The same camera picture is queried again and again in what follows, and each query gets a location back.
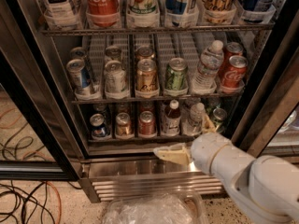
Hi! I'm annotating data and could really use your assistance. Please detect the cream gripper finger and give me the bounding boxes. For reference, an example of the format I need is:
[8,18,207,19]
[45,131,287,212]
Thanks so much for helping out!
[153,143,192,165]
[202,114,216,133]

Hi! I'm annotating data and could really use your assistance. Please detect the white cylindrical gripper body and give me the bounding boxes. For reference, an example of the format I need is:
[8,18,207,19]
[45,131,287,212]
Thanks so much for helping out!
[191,133,232,175]

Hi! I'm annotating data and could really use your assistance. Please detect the brown drink bottle white cap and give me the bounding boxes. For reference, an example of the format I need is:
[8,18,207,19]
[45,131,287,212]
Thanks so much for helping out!
[163,100,181,136]

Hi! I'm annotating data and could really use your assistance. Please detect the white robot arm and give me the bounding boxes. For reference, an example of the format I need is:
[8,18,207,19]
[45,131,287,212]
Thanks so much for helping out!
[153,132,299,224]

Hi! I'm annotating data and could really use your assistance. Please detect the clear water bottle bottom shelf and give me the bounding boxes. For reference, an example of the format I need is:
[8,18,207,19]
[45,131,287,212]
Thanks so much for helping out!
[184,103,206,136]

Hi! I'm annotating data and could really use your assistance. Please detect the clear water bottle shelf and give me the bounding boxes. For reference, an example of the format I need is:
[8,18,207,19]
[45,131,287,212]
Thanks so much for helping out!
[184,103,206,136]
[194,40,224,90]

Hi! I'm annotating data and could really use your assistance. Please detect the green can bottom shelf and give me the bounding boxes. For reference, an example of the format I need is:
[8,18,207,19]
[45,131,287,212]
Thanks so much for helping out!
[210,108,227,133]

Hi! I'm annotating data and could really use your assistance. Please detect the green can shelf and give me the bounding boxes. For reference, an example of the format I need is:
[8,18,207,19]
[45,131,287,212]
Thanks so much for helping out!
[164,58,187,91]
[210,108,227,133]

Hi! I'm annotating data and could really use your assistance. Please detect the red can bottom shelf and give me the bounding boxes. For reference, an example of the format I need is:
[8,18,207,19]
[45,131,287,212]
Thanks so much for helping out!
[138,111,156,135]

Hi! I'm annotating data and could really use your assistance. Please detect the green can middle shelf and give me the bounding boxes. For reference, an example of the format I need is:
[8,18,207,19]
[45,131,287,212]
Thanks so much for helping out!
[164,58,187,91]

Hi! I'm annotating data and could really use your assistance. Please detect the gold can bottom shelf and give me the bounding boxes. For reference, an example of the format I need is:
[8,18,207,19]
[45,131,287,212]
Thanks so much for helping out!
[116,112,133,136]

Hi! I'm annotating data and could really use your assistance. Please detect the gold can shelf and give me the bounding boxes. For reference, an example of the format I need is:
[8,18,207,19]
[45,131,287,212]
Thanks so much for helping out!
[136,59,157,92]
[116,112,133,136]

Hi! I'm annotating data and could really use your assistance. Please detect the glass fridge door right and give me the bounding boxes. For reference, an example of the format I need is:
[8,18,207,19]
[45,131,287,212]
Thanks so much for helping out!
[232,13,299,162]

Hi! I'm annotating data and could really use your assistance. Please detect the glass fridge door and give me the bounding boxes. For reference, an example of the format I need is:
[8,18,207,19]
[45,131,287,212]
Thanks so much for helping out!
[0,51,78,181]
[232,13,299,162]

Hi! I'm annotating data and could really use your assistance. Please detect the clear water bottle middle shelf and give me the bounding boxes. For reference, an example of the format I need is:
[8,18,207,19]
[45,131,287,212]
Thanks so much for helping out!
[194,40,224,90]

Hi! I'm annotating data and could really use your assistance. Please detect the gold can middle shelf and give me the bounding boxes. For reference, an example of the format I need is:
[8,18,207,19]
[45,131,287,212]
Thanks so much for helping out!
[136,59,157,92]

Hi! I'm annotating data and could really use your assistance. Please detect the blue can bottom shelf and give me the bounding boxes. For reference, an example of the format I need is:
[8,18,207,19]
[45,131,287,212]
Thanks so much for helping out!
[90,113,110,139]

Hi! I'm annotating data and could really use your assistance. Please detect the white can middle shelf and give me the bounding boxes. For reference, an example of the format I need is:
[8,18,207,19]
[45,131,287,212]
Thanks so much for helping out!
[104,61,127,93]

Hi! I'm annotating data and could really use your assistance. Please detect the stainless steel fridge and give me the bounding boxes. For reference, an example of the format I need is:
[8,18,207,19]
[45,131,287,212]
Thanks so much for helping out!
[1,0,298,202]

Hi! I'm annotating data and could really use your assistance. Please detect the blue silver can middle shelf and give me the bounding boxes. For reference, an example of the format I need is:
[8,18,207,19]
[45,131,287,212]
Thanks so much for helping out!
[66,59,94,95]

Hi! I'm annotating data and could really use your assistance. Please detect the gold brown bottle top shelf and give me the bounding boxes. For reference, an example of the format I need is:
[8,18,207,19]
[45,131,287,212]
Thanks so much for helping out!
[202,0,235,23]

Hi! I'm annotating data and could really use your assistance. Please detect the glass fridge door left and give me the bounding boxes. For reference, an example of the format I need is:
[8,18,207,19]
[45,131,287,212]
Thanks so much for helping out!
[0,51,78,181]

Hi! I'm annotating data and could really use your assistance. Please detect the red coca-cola bottle top shelf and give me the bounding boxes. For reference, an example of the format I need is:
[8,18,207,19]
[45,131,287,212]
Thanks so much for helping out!
[87,0,119,27]

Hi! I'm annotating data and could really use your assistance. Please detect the white label bottle top shelf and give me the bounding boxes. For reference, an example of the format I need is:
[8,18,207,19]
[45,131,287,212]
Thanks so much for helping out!
[43,0,81,25]

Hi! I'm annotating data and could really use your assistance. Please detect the clear plastic bin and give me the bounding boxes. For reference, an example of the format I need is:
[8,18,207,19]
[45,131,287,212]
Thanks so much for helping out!
[101,189,209,224]

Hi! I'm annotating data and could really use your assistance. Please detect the red coca-cola can front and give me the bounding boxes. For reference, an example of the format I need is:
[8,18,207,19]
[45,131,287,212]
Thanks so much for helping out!
[221,55,248,88]

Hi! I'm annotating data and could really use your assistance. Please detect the red coca-cola can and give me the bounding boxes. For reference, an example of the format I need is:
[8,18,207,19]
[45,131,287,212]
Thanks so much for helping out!
[221,55,248,88]
[218,42,244,76]

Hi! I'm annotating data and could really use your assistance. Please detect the red coca-cola can rear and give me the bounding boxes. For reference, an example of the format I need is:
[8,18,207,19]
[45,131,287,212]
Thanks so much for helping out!
[218,42,244,76]

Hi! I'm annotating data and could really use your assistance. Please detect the black and orange floor cables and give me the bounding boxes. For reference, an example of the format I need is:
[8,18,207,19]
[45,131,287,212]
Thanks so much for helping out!
[0,180,82,224]

